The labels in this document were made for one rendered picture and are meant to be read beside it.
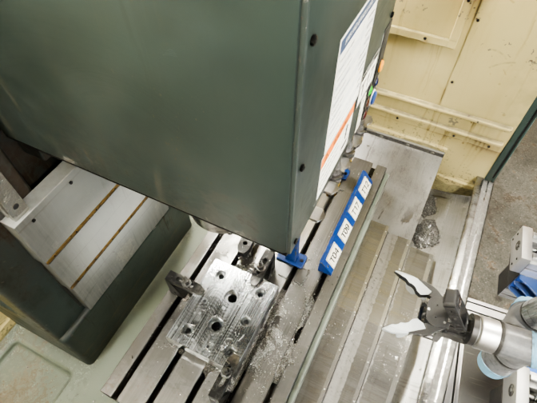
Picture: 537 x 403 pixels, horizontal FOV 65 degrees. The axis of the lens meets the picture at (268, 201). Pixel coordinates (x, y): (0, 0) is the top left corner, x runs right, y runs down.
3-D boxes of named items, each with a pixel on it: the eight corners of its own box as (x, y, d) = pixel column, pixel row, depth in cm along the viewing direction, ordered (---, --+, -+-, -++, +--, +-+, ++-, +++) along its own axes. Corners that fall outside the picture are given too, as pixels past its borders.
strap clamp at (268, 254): (275, 267, 148) (275, 245, 136) (257, 299, 141) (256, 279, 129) (266, 263, 149) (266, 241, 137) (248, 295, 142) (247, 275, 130)
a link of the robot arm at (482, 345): (500, 347, 90) (503, 313, 94) (478, 340, 91) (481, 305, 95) (486, 358, 96) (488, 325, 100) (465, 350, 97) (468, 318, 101)
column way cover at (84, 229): (173, 207, 163) (141, 103, 122) (92, 315, 138) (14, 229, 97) (163, 203, 164) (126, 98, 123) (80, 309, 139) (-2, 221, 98)
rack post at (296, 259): (308, 257, 150) (314, 209, 126) (301, 269, 147) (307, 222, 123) (282, 246, 153) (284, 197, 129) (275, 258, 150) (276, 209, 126)
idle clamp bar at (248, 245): (274, 207, 163) (274, 197, 158) (248, 264, 149) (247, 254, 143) (262, 204, 164) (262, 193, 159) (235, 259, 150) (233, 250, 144)
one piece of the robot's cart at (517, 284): (535, 293, 151) (547, 282, 144) (534, 315, 146) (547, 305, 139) (508, 285, 153) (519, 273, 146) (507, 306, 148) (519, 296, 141)
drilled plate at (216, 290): (278, 293, 138) (278, 286, 134) (235, 377, 123) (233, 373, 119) (216, 265, 144) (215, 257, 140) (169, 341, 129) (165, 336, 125)
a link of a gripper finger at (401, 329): (383, 348, 97) (419, 337, 98) (388, 339, 92) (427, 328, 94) (377, 334, 99) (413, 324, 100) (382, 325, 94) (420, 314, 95)
